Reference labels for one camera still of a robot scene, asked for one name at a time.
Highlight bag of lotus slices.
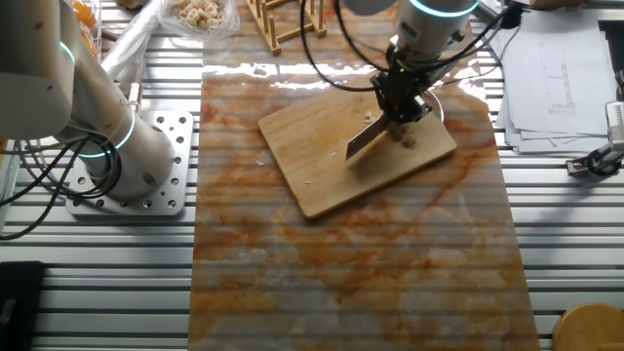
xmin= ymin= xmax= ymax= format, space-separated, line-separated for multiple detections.
xmin=156 ymin=0 xmax=242 ymax=42

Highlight orange marble pattern mat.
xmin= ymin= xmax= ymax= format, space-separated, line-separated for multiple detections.
xmin=187 ymin=0 xmax=542 ymax=351

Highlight steel handled cleaver knife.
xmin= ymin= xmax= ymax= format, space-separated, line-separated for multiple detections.
xmin=344 ymin=60 xmax=464 ymax=161

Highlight wooden mug tree stand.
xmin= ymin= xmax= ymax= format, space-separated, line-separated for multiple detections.
xmin=552 ymin=301 xmax=624 ymax=351

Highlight black camera cable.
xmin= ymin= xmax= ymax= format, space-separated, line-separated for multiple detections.
xmin=298 ymin=0 xmax=391 ymax=93

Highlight wooden peg rack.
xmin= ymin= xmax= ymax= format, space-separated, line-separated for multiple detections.
xmin=246 ymin=0 xmax=329 ymax=56

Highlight clear plastic fruit container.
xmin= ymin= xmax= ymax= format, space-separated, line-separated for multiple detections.
xmin=67 ymin=0 xmax=103 ymax=62

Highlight black box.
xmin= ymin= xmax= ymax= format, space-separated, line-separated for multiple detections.
xmin=0 ymin=260 xmax=48 ymax=351

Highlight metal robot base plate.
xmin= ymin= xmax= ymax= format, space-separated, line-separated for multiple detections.
xmin=65 ymin=110 xmax=195 ymax=216

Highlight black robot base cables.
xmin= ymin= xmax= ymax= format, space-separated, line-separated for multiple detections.
xmin=0 ymin=134 xmax=124 ymax=241

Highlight wrist camera on grey bracket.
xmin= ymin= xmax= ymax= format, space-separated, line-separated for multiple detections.
xmin=475 ymin=0 xmax=527 ymax=30

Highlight lotus root piece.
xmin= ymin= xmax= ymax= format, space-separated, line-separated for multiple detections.
xmin=388 ymin=124 xmax=419 ymax=150

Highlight wooden cutting board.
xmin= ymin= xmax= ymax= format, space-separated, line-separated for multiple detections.
xmin=256 ymin=65 xmax=458 ymax=220

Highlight clear plastic bag roll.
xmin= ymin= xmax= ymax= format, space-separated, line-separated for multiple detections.
xmin=99 ymin=0 xmax=165 ymax=92

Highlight small grey camera on mount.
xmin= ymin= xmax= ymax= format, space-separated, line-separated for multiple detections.
xmin=565 ymin=99 xmax=624 ymax=177

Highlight white paper stack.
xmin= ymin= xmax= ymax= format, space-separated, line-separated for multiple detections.
xmin=491 ymin=4 xmax=620 ymax=156

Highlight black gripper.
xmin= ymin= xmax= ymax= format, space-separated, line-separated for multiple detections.
xmin=369 ymin=70 xmax=434 ymax=125

